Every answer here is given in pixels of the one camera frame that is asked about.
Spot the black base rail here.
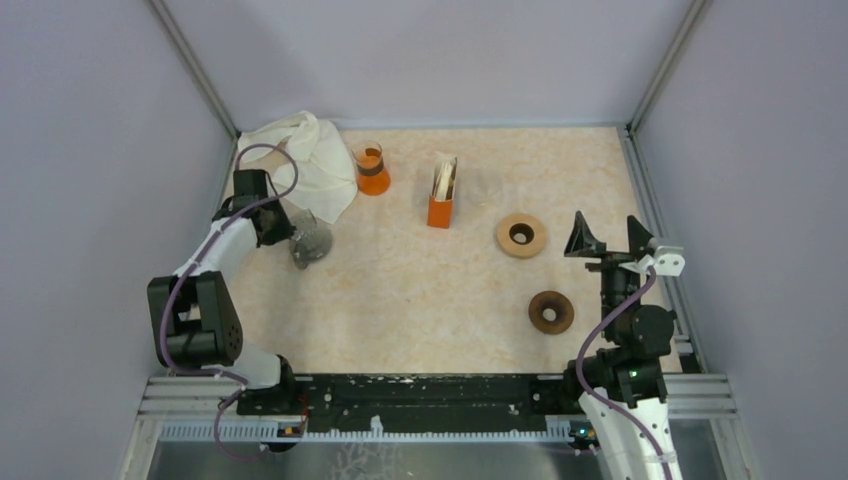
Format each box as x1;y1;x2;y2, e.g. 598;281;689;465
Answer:
236;374;582;434

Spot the light wooden dripper ring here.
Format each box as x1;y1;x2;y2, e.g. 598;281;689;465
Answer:
495;213;549;260

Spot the orange glass flask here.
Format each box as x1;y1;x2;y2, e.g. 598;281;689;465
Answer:
352;141;391;196

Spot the white cloth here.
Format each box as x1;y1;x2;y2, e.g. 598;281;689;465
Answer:
238;111;358;224

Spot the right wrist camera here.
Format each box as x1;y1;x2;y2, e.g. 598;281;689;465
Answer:
648;237;686;277

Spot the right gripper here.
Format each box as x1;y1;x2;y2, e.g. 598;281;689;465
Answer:
564;209;652;339

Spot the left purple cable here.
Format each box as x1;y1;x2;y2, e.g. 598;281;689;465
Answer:
158;142;301;463

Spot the orange coffee filter box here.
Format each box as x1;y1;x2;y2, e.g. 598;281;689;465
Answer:
426;152;458;229

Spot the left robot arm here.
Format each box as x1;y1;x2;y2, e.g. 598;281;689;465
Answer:
147;169;300;414

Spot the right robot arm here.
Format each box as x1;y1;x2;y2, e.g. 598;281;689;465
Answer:
563;212;686;479

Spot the dark wooden ring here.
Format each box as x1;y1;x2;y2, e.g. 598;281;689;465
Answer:
527;290;576;337

